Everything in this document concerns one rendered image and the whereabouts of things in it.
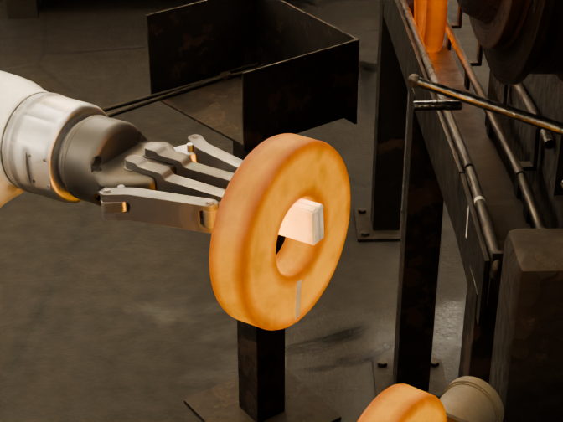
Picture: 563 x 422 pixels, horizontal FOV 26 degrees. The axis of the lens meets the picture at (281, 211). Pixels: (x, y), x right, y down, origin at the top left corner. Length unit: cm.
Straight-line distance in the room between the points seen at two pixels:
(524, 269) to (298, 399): 111
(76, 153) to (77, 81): 238
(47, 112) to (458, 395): 45
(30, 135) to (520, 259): 45
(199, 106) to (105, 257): 81
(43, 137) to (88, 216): 172
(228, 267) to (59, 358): 146
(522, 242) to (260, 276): 33
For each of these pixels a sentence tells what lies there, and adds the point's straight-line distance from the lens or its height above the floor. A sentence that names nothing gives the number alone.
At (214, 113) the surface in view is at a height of 60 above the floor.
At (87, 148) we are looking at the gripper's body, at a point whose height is 94.
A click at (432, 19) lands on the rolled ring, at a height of 67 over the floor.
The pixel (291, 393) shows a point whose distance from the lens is 221.
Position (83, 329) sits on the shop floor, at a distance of 241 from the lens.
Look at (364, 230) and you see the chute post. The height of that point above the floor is 2.
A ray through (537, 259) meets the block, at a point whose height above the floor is 80.
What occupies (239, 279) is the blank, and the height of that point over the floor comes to 91.
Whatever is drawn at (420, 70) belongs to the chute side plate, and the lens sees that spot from 185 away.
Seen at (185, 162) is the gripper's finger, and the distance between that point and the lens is 101.
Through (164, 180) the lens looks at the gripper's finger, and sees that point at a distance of 99.
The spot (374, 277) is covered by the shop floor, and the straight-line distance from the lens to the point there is 253.
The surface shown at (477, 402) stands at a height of 69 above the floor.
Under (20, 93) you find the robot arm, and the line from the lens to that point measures 109.
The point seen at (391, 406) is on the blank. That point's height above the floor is 78.
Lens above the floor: 141
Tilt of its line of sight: 31 degrees down
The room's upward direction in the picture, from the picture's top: straight up
